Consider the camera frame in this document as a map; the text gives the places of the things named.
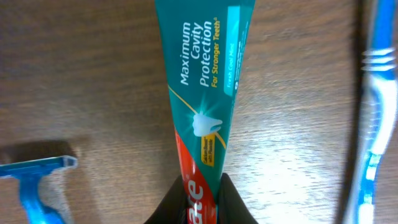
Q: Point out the green red toothpaste tube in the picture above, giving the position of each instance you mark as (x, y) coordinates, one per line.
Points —
(203, 43)

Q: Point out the blue disposable razor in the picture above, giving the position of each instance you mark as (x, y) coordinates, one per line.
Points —
(29, 174)

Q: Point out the blue white toothbrush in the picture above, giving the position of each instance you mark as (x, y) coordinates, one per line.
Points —
(378, 112)

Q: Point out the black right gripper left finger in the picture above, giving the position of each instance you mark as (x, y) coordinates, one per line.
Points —
(173, 207)

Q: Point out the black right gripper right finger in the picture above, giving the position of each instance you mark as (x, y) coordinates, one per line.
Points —
(231, 208)

